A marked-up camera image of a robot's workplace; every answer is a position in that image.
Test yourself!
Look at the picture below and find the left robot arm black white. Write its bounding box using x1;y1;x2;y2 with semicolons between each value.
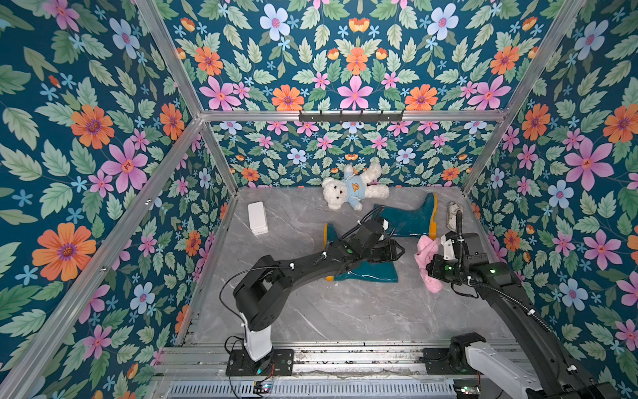
233;218;405;362

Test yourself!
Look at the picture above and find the white teddy bear blue shirt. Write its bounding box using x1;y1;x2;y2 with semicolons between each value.
322;161;390;210

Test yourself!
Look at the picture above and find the grey white crumpled rag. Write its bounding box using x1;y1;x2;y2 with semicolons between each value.
446;202;464;233

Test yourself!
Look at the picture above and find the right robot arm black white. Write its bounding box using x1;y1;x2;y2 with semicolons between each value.
426;232;620;398

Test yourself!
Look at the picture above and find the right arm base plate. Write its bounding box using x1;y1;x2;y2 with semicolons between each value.
419;347;481;375

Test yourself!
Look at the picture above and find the white rectangular box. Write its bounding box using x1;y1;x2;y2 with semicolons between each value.
247;201;268;236

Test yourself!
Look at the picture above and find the white ventilated cable duct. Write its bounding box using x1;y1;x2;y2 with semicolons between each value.
168;379;457;398

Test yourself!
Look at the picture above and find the pink cloth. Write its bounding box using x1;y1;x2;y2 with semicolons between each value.
415;235;443;294

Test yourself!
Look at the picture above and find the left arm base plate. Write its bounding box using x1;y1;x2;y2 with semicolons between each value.
225;349;295;377

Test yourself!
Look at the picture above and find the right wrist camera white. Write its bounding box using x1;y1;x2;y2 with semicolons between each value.
442;239;458;261

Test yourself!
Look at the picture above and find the green rubber boot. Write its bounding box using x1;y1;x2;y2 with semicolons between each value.
380;193;438;239
323;224;399;284

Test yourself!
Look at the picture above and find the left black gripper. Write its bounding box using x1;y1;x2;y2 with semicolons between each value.
356;239;406;264

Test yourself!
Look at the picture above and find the black hook rail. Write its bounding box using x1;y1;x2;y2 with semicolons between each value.
298;110;404;124

